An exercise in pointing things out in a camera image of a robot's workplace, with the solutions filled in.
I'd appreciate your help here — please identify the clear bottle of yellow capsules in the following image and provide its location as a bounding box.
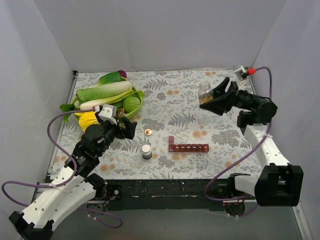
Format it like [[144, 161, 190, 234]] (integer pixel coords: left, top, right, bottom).
[[198, 81, 214, 105]]

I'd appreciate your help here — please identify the clear bottle lid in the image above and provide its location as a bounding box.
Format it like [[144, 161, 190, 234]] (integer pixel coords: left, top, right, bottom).
[[144, 128, 153, 136]]

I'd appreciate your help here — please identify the red weekly pill organizer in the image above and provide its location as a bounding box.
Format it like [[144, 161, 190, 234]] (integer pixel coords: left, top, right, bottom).
[[168, 136, 210, 153]]

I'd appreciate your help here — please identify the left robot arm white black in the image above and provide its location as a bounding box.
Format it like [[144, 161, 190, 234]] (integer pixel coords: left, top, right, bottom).
[[9, 117, 137, 240]]

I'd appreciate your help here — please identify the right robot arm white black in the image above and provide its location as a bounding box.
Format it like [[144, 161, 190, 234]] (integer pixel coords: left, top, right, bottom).
[[198, 77, 304, 207]]

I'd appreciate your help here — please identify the green plastic tray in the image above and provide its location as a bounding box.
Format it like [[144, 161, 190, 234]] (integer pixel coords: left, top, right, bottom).
[[71, 81, 145, 119]]

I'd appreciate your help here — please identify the green glass bottle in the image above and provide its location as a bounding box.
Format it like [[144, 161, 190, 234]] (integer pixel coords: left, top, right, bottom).
[[117, 108, 126, 119]]

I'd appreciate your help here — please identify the round green cabbage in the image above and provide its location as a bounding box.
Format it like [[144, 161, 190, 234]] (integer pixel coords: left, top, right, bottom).
[[122, 95, 141, 114]]

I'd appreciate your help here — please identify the yellow napa cabbage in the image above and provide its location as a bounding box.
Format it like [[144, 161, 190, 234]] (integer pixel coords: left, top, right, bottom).
[[75, 111, 99, 132]]

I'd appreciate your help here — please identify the white vitamin pill bottle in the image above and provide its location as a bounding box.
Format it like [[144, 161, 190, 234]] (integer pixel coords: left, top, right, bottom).
[[141, 144, 152, 160]]

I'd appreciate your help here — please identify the large napa cabbage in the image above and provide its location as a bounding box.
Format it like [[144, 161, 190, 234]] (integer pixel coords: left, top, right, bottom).
[[76, 81, 133, 103]]

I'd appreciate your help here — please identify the floral table mat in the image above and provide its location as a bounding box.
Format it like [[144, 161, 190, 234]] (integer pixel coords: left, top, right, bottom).
[[49, 69, 280, 180]]

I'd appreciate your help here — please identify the green leafy herb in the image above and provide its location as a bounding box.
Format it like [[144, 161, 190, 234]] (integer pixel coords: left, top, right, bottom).
[[59, 103, 75, 123]]

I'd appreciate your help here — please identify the dark green leaf vegetable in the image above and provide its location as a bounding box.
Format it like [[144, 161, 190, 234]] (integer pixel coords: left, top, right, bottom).
[[97, 72, 126, 86]]

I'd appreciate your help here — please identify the purple onion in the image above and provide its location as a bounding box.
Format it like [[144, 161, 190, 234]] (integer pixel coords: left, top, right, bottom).
[[117, 70, 127, 78]]

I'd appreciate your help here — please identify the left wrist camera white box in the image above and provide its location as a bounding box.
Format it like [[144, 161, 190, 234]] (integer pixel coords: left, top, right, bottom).
[[98, 104, 117, 125]]

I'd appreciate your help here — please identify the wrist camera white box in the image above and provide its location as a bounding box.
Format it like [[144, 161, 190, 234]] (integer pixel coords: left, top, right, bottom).
[[234, 65, 249, 88], [98, 104, 117, 125]]

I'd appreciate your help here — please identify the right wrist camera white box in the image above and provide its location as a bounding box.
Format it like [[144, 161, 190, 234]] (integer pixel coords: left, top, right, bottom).
[[234, 65, 249, 88]]

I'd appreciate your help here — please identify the black base frame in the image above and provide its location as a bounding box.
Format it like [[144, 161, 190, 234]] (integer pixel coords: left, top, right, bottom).
[[32, 174, 301, 213]]

